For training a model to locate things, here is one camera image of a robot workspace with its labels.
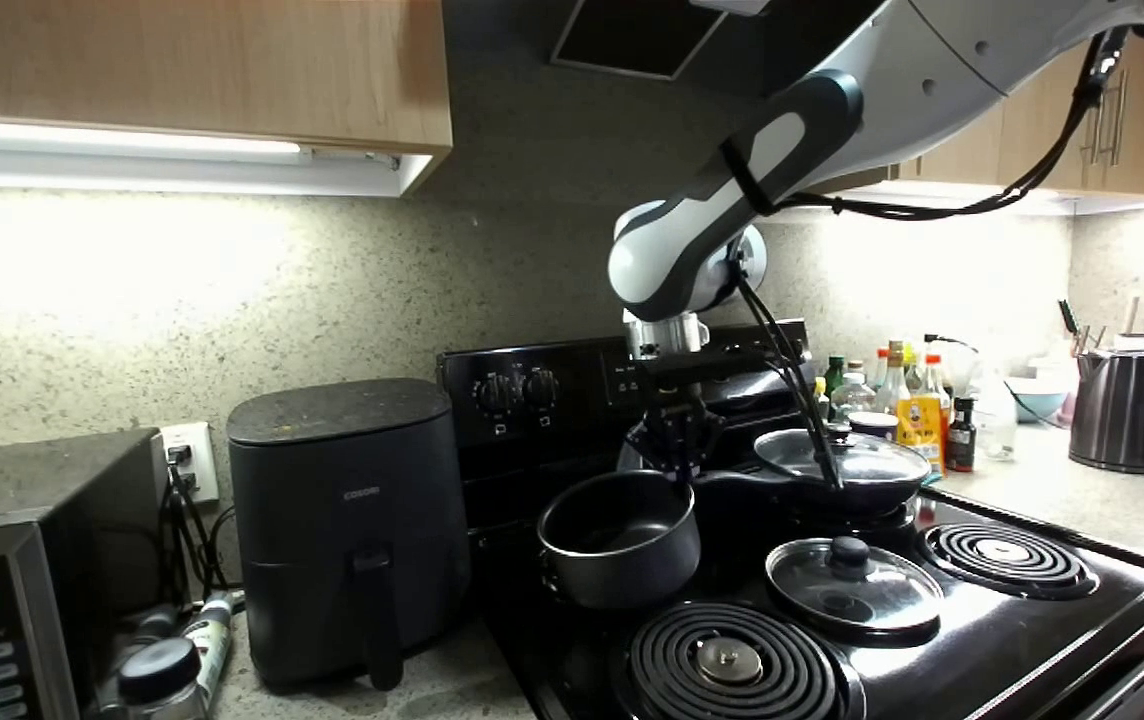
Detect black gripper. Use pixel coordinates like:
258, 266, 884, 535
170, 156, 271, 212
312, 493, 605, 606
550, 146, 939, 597
616, 356, 738, 482

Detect small black saucepan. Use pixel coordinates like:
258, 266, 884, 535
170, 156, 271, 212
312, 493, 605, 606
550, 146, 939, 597
531, 467, 709, 616

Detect small glass pot lid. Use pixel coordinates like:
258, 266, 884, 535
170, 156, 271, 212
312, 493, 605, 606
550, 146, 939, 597
760, 531, 952, 647

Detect black electric stove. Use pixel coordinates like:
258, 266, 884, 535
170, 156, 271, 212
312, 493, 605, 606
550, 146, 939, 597
432, 317, 1144, 720

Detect large black frying pan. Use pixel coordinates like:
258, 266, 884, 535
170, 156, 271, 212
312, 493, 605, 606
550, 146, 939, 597
693, 419, 939, 521

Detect green cap bottle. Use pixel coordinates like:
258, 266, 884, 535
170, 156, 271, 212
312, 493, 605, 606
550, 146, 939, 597
822, 350, 853, 406

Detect large glass pan lid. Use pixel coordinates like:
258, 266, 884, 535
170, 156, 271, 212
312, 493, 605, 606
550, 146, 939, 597
750, 426, 932, 493

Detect large coil burner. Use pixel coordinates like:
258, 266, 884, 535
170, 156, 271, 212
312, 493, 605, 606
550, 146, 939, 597
626, 597, 862, 720

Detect yellow cap oil bottle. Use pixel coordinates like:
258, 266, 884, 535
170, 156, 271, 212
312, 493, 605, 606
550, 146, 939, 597
896, 353, 952, 471

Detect small dark glass bottle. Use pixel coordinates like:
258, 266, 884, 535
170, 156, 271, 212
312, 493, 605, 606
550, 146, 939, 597
943, 391, 982, 482

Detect black air fryer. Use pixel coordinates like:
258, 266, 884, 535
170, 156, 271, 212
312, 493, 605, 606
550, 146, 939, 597
223, 375, 477, 696

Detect medium coil burner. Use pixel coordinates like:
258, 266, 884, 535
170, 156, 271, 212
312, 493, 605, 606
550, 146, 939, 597
922, 521, 1106, 601

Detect light blue bowl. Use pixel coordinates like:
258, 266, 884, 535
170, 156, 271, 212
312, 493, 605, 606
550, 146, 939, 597
999, 375, 1082, 434

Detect grey range hood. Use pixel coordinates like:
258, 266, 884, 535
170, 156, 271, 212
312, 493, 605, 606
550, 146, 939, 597
545, 0, 889, 87

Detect black electric kettle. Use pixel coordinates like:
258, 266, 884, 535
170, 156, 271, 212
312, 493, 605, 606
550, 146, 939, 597
1067, 331, 1144, 482

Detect silver metal can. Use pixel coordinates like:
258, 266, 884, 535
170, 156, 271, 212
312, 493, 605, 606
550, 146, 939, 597
183, 592, 246, 705

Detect under cabinet light strip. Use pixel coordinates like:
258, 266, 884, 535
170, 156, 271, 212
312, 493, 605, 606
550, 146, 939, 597
0, 115, 440, 204

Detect black silver microwave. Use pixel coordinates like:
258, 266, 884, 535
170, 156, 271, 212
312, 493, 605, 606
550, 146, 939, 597
0, 426, 174, 720

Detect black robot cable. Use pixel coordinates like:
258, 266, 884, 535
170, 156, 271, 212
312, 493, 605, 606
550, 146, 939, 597
715, 23, 1136, 493

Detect black handle kitchen utensil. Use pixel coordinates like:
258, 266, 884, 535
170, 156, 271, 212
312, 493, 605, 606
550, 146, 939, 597
1052, 298, 1084, 359

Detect white wall outlet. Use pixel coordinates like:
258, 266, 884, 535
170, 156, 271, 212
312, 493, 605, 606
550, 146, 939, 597
155, 419, 223, 510

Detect black appliance power cords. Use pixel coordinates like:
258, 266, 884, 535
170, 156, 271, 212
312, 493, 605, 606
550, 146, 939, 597
160, 445, 246, 611

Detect wide wooden wall cabinet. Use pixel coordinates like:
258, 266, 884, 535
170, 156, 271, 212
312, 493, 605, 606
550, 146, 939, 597
0, 0, 458, 156

